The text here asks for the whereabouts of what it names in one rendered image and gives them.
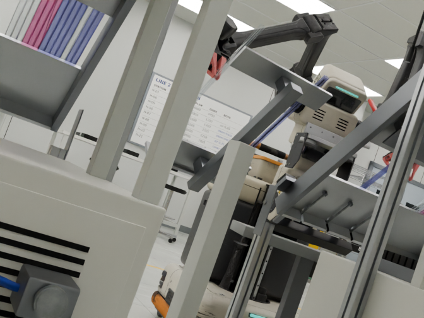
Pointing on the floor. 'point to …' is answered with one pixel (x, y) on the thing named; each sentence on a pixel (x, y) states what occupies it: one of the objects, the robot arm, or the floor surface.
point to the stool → (166, 209)
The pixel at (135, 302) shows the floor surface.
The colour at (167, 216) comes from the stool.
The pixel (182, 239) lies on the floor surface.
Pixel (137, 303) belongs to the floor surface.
